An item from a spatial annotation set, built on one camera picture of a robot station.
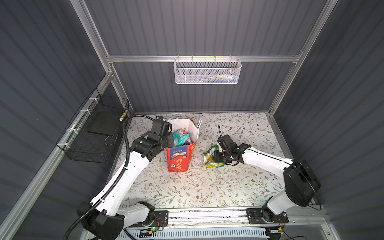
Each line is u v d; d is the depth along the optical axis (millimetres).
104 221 361
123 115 806
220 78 912
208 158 867
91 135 722
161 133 550
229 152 668
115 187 409
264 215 654
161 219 724
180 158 769
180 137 803
